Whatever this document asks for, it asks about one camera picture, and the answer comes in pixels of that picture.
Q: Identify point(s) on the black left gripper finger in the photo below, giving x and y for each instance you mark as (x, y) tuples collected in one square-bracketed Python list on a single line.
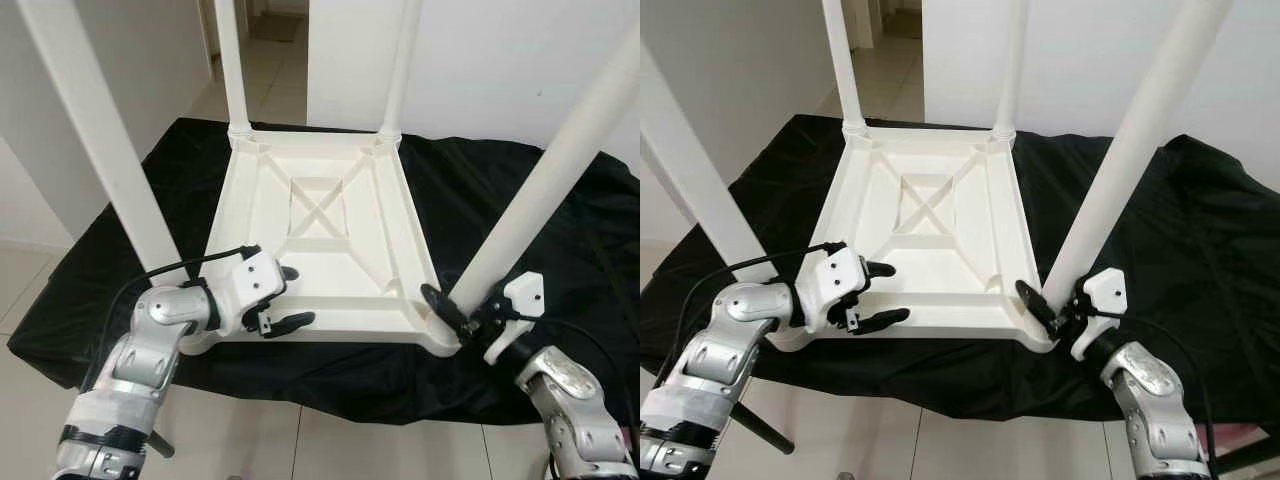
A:
[(888, 318), (288, 272), (880, 270), (295, 320)]

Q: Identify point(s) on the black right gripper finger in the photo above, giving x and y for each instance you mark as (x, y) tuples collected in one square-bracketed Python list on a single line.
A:
[(1035, 300), (442, 305)]

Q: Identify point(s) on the white plastic table top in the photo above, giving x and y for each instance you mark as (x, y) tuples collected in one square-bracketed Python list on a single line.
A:
[(400, 250), (1000, 250)]

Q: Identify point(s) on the black cloth cover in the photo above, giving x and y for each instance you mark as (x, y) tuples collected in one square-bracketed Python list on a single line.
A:
[(1200, 280), (500, 380)]

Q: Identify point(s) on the black metal stand leg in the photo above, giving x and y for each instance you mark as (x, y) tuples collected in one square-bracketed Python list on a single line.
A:
[(765, 430), (1250, 460), (162, 445)]

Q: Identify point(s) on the pink cloth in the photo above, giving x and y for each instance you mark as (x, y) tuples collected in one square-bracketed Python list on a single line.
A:
[(1250, 431)]

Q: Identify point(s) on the brown floor mat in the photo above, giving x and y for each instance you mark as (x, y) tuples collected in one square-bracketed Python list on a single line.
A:
[(902, 24), (275, 27)]

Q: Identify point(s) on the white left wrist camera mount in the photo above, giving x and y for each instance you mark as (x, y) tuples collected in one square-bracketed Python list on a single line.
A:
[(250, 280), (835, 275)]

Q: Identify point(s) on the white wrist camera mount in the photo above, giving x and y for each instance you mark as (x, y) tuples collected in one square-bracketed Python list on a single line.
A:
[(250, 280), (522, 295), (1108, 290), (835, 275)]

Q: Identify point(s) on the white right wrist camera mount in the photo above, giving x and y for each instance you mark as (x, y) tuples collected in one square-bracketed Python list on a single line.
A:
[(1108, 290), (522, 295)]

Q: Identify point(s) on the white door frame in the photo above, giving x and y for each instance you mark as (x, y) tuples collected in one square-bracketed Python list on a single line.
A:
[(207, 30), (865, 20)]

